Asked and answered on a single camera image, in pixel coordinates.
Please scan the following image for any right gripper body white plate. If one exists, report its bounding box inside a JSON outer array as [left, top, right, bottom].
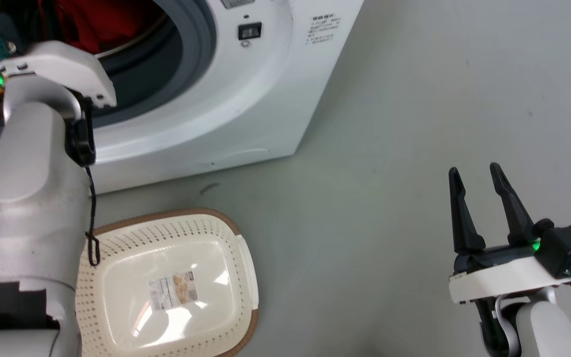
[[448, 242, 571, 305]]

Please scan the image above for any cream perforated laundry basket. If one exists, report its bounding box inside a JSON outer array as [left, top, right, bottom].
[[75, 208, 260, 357]]

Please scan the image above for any printed paper basket label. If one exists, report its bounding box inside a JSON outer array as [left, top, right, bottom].
[[149, 271, 200, 311]]

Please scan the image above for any white front-loading washing machine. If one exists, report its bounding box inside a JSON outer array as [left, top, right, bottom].
[[0, 0, 365, 195]]

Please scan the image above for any red garment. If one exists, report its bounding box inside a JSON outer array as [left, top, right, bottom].
[[38, 0, 168, 55]]

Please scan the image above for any black washing machine door switch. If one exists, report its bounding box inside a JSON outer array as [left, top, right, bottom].
[[237, 22, 263, 41]]

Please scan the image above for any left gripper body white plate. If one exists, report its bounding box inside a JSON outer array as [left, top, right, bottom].
[[0, 41, 117, 109]]

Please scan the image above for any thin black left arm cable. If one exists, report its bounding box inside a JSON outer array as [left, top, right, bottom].
[[65, 95, 101, 267]]

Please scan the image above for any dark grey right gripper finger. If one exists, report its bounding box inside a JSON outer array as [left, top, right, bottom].
[[448, 167, 487, 255], [489, 162, 537, 247]]

